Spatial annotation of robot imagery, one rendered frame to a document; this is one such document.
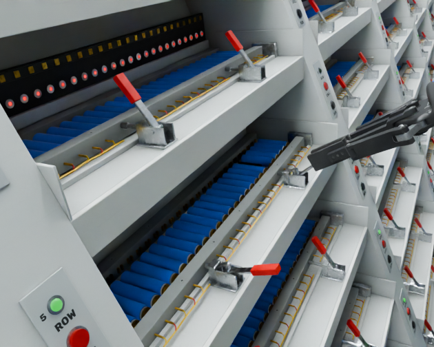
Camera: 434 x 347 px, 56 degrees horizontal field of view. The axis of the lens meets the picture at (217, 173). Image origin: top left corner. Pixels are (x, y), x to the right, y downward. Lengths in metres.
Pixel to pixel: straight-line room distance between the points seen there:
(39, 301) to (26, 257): 0.03
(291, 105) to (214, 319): 0.52
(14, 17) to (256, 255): 0.40
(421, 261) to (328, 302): 0.76
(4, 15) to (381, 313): 0.91
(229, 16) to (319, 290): 0.56
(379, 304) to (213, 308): 0.60
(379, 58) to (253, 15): 0.75
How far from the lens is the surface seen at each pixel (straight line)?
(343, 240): 0.91
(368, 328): 0.99
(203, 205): 0.66
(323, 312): 0.76
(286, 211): 0.66
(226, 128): 0.56
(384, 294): 1.07
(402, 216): 1.35
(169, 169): 0.45
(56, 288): 0.35
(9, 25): 0.40
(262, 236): 0.61
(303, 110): 0.87
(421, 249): 1.54
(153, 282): 0.53
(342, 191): 0.93
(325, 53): 1.00
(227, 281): 0.52
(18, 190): 0.34
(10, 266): 0.33
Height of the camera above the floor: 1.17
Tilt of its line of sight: 15 degrees down
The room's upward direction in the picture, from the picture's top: 25 degrees counter-clockwise
